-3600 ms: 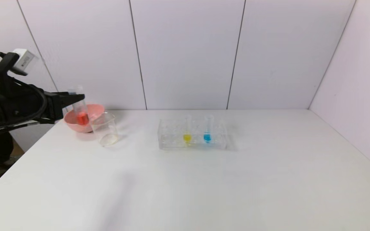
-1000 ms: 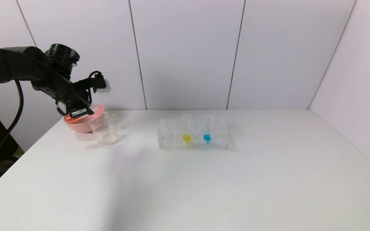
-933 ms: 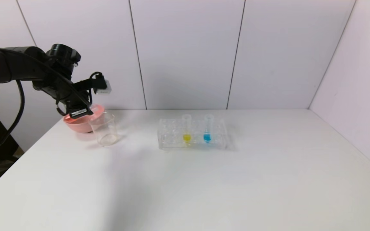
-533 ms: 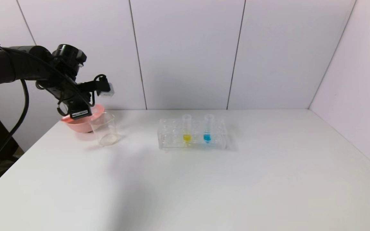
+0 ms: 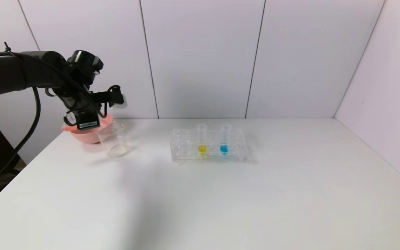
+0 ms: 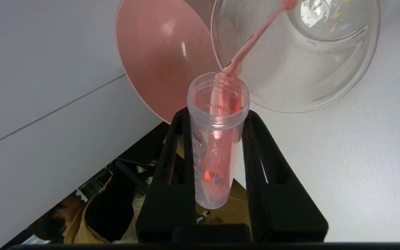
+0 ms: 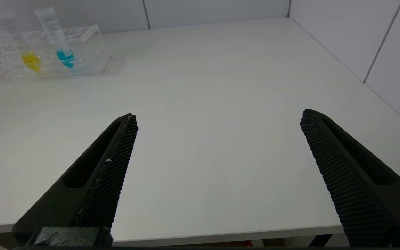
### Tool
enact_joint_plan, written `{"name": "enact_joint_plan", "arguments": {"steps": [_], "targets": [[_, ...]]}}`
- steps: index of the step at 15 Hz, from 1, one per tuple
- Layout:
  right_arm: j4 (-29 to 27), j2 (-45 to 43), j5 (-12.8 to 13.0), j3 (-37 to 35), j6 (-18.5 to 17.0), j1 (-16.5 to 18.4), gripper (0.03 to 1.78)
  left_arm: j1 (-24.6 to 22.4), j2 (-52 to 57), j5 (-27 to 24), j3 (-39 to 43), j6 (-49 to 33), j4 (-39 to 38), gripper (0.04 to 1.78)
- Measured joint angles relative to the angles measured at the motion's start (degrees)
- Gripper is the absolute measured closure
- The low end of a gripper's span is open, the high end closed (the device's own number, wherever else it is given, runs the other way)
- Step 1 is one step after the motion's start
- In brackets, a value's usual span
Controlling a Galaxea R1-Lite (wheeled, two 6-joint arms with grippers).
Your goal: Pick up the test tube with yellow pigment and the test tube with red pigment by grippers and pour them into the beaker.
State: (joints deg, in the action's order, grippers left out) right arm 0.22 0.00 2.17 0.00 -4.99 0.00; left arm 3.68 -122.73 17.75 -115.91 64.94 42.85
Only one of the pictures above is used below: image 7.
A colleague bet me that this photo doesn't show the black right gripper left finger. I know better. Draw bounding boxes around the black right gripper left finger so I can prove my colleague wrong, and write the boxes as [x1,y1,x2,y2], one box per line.
[12,113,139,240]

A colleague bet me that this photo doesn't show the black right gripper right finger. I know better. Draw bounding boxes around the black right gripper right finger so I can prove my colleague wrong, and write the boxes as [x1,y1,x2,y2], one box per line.
[300,109,400,247]

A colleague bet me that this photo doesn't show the test tube for yellow pigment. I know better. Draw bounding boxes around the test tube for yellow pigment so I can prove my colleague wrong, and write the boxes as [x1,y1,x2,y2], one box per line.
[0,10,43,73]

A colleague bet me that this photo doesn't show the clear acrylic test tube rack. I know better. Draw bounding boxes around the clear acrylic test tube rack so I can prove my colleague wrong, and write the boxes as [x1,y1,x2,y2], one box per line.
[0,24,111,83]

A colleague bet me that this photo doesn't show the test tube with blue pigment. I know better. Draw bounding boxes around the test tube with blue pigment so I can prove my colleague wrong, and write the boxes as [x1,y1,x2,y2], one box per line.
[34,7,76,69]

